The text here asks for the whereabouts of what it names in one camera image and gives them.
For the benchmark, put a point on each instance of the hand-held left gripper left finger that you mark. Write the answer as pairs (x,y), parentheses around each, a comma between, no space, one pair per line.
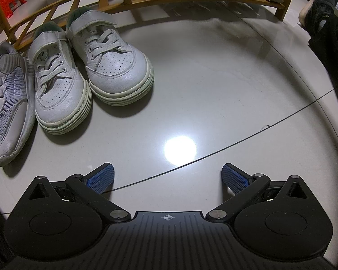
(101,178)

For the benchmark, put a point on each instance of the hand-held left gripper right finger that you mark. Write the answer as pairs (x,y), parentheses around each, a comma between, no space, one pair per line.
(236,178)

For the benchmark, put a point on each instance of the white green-lined sneaker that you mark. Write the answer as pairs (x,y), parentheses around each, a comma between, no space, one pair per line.
(118,70)
(62,98)

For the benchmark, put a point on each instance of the purple dial sneaker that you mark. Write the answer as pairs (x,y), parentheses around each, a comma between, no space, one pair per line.
(11,112)

